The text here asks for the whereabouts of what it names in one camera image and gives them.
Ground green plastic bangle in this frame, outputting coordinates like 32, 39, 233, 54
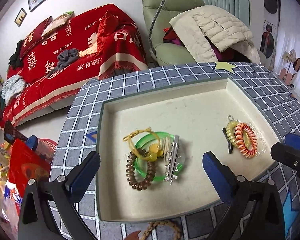
134, 132, 186, 183

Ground red covered sofa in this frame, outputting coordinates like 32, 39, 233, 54
0, 4, 148, 127

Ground blue star sticker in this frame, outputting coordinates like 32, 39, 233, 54
282, 189, 300, 237

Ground brown spiral hair tie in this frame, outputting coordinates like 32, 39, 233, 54
125, 147, 157, 191

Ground braided cable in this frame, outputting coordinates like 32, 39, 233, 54
148, 0, 173, 55

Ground dark clothes on sofa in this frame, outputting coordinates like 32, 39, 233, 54
9, 40, 24, 69

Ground silver metal hair clip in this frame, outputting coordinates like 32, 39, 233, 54
165, 135, 179, 184

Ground grey-green jewelry tray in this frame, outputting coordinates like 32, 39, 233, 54
96, 78, 281, 223

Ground yellow spiral hair tie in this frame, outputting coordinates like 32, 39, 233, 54
225, 120, 256, 151

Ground small photo frame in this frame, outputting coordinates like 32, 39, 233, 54
14, 8, 27, 27

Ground white washing machine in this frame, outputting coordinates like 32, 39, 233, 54
260, 20, 277, 69

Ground white sheer curtain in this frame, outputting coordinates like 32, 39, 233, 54
274, 0, 300, 96

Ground red gift bag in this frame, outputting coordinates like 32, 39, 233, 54
8, 139, 51, 197

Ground green armchair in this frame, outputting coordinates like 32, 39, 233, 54
142, 0, 262, 67

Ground black claw hair clip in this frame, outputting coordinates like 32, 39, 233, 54
222, 127, 233, 154

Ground beige rabbit hair clip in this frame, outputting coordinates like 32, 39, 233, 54
162, 135, 174, 163

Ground red cushion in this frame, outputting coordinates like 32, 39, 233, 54
19, 16, 53, 60

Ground beige down jacket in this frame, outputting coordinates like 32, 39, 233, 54
170, 5, 261, 63

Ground brown braided rope bracelet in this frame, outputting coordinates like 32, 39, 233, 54
140, 219, 182, 240

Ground grey cloth on sofa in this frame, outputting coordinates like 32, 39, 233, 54
46, 48, 79, 77

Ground slipper rack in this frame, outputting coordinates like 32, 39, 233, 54
279, 49, 300, 87

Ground orange white spiral hair tie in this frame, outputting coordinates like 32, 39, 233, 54
234, 122, 259, 159

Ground white dryer on top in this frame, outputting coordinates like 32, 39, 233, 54
263, 0, 279, 27

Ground yellow-green star sticker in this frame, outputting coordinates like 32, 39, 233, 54
214, 62, 237, 75

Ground white green folded cloth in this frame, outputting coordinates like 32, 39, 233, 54
1, 75, 26, 106

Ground portrait print pillow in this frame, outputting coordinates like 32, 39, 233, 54
42, 11, 74, 37

